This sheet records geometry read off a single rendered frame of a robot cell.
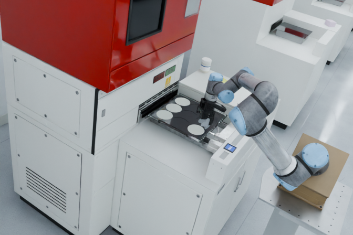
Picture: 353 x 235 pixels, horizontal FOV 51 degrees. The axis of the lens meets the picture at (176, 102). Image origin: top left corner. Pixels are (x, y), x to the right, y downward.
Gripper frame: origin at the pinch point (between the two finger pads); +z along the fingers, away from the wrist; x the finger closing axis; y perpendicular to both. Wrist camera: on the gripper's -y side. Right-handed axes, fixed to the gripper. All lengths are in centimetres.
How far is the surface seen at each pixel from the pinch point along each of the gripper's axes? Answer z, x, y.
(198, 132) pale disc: 1.2, 2.8, 6.5
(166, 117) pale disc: 1.3, -14.6, 20.1
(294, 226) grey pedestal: 31, 57, -35
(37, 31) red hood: -46, -30, 91
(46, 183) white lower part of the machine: 55, -27, 88
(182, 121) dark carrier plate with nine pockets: 1.4, -9.2, 11.9
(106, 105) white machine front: -20, 0, 61
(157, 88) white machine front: -10.4, -29.2, 22.3
